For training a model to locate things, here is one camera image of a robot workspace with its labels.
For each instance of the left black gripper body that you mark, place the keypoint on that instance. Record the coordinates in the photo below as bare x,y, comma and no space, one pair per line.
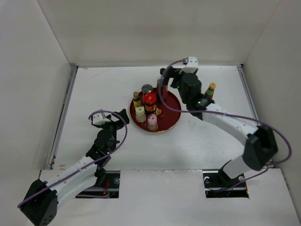
113,126

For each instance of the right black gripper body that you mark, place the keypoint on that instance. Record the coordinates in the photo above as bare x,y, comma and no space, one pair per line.
177,83

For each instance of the tall dark soy sauce bottle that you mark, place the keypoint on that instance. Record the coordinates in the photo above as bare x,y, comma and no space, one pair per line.
164,90

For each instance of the small yellow label bottle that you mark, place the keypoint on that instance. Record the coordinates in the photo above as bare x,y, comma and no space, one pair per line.
136,99

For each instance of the cream cap spice jar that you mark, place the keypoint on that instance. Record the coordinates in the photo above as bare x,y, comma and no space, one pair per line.
140,114

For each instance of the red chili sauce bottle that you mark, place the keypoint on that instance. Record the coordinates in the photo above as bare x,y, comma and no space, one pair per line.
209,93

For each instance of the silver cap spice shaker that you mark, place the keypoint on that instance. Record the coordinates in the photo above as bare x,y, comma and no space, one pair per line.
146,89

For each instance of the red lid sauce jar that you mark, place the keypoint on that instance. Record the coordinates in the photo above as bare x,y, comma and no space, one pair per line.
150,100

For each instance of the pink cap spice jar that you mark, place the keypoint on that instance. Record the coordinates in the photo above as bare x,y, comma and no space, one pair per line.
152,124

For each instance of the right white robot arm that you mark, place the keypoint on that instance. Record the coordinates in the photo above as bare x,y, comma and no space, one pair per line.
258,141

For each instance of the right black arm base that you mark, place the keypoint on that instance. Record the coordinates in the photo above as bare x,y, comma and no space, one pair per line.
218,187

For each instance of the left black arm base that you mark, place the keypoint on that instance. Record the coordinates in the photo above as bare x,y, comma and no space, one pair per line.
106,187

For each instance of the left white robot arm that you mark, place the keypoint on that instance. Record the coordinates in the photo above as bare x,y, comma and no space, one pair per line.
44,198

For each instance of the round red tray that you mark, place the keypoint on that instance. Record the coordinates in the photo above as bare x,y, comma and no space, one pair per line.
166,119

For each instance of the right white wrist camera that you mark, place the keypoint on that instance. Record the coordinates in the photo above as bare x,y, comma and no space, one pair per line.
190,65

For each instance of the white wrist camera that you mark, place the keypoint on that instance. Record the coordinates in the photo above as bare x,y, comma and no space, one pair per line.
98,118
190,65

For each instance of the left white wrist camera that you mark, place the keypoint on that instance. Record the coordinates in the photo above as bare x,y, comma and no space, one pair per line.
98,118

